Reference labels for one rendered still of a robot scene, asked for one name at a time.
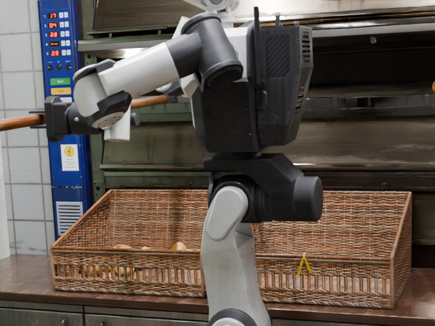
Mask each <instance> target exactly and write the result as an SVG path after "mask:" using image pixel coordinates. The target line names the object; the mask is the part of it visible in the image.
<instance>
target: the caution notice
mask: <svg viewBox="0 0 435 326"><path fill-rule="evenodd" d="M61 162H62V171H79V167H78V148H77V144H61Z"/></svg>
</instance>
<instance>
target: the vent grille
mask: <svg viewBox="0 0 435 326"><path fill-rule="evenodd" d="M56 211H57V220H58V236H62V235H63V234H64V233H65V232H66V231H67V230H68V229H69V228H70V227H71V226H72V225H73V224H74V223H75V222H76V221H77V220H78V219H79V218H80V217H81V216H83V207H82V202H56Z"/></svg>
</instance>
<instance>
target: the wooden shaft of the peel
mask: <svg viewBox="0 0 435 326"><path fill-rule="evenodd" d="M167 101H168V98H167V96H165V95H163V96H155V97H150V98H142V99H137V100H132V101H131V107H130V109H136V108H141V107H147V106H152V105H159V104H164V103H167ZM42 124H46V123H45V114H32V115H27V116H18V117H14V118H5V119H0V131H8V130H12V129H19V128H23V127H30V126H35V125H42Z"/></svg>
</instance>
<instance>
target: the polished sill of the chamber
mask: <svg viewBox="0 0 435 326"><path fill-rule="evenodd" d="M424 106H435V94H396V95H376V96H337V97H316V98H306V101H305V104H304V110H308V109H354V108H378V107H424ZM191 112H192V108H191V102H179V103H167V104H159V105H152V106H147V107H141V108H136V109H130V113H138V114H166V113H191Z"/></svg>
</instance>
